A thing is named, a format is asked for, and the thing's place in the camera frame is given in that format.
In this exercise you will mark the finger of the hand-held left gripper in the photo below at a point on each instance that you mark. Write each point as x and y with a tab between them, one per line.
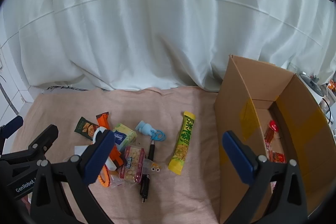
46	138
13	125

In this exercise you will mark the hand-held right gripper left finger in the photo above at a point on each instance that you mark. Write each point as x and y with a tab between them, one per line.
97	158

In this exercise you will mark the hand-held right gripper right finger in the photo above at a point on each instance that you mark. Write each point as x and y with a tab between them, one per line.
239	158

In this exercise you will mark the maroon cracker packet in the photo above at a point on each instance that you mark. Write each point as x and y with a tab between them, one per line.
131	163

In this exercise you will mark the orange snack bar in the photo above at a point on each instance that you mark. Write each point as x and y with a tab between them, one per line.
103	121

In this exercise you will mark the cardboard box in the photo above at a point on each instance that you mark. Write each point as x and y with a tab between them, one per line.
296	98

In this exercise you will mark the white paper card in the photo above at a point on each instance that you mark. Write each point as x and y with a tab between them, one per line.
81	149

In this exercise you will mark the dark green snack packet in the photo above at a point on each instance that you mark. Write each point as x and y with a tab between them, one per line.
85	128

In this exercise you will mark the green tissue pack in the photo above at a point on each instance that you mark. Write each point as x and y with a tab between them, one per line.
126	134

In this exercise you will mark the black pen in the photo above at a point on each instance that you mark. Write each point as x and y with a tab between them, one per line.
151	153

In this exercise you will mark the yellow green snack packet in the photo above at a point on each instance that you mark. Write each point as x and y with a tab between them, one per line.
183	140

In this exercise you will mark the clear glass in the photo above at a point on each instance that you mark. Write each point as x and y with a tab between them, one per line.
293	67

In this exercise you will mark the white curtain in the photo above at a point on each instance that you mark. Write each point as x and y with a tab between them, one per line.
168	16

